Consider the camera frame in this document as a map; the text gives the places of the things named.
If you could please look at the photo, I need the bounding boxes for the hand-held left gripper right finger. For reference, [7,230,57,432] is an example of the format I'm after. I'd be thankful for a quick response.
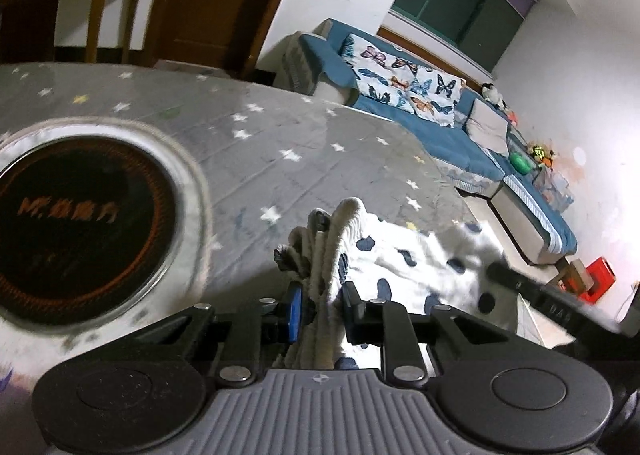
[341,281,507,384]

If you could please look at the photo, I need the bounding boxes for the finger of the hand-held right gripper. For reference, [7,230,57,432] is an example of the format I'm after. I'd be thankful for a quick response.
[486,260,627,336]

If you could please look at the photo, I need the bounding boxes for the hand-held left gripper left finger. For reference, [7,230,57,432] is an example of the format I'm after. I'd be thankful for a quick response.
[165,282,306,387]

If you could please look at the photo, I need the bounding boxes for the white polka dot pants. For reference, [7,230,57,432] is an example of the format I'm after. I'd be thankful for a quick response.
[274,197,507,372]

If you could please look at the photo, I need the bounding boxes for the cardboard box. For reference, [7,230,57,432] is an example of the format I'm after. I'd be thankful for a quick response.
[554,258,594,293]

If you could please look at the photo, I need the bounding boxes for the red box on floor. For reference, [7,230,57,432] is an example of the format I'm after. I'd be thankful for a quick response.
[580,257,618,304]

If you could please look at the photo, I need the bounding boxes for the pack of plastic bottles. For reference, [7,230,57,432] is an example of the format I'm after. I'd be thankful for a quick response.
[537,169,572,209]

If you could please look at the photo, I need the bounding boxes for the orange toys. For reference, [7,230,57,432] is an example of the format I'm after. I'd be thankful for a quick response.
[527,141,559,172]

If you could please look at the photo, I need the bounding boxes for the blue sofa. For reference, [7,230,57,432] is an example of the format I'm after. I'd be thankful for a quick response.
[279,19,579,267]

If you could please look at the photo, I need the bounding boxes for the grey cushion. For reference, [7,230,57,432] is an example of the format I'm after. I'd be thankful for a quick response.
[466,98,511,154]

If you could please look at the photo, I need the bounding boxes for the grey star print tablecloth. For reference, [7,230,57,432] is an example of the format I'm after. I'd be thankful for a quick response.
[0,62,501,386]

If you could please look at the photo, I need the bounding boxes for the black white plush toy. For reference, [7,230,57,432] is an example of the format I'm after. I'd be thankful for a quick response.
[481,83,506,109]

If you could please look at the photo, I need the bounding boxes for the butterfly print pillow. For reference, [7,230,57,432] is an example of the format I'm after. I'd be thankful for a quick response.
[340,33,437,108]
[399,69,469,129]

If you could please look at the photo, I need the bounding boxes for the black round induction cooker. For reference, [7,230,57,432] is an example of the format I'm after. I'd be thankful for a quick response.
[0,139,184,324]

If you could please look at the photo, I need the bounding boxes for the brown wooden door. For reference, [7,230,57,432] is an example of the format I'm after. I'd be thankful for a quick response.
[144,0,312,82]

